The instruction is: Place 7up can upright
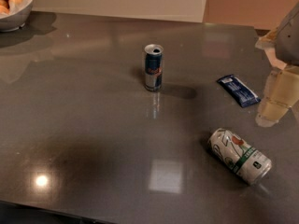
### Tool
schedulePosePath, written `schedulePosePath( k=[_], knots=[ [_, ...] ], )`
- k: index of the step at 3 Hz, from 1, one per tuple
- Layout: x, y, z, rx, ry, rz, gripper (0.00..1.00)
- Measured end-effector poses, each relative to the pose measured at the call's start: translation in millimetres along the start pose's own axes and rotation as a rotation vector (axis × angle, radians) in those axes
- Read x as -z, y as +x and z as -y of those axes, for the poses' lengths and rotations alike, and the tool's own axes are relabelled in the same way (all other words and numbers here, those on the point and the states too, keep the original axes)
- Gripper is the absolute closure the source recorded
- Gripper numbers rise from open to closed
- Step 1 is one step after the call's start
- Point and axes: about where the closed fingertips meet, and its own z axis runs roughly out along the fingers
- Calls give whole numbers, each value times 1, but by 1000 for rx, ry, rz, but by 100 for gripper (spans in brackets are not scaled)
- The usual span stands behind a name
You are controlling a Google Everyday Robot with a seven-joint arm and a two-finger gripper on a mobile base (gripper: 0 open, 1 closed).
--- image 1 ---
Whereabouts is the white green 7up can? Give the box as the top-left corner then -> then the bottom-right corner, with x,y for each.
208,128 -> 272,185

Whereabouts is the orange fruit lower middle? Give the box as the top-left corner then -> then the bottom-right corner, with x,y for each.
8,0 -> 23,8

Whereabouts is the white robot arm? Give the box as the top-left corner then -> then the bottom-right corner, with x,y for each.
255,2 -> 299,69

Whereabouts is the orange fruit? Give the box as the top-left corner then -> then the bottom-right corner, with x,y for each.
8,0 -> 23,8
0,5 -> 9,14

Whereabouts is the blue snack wrapper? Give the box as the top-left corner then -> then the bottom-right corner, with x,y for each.
217,75 -> 261,108

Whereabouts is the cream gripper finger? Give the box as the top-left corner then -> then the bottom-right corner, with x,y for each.
255,28 -> 287,69

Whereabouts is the blue silver Red Bull can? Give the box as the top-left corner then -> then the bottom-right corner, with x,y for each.
144,44 -> 163,91

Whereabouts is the white fruit bowl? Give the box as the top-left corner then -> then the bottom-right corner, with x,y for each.
0,0 -> 34,32

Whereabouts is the orange fruit bottom left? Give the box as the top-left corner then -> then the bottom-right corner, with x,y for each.
0,5 -> 9,14

